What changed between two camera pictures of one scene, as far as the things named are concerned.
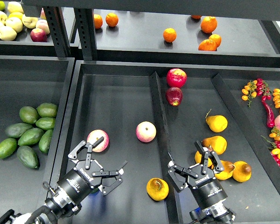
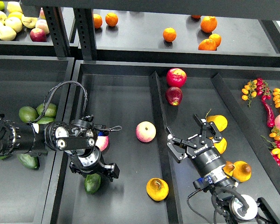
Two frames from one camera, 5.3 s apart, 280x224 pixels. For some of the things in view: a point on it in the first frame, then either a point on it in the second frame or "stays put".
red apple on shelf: [38, 35] stays put
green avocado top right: [47, 109] stays put
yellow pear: [157, 189] stays put
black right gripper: [207, 189] → [200, 148]
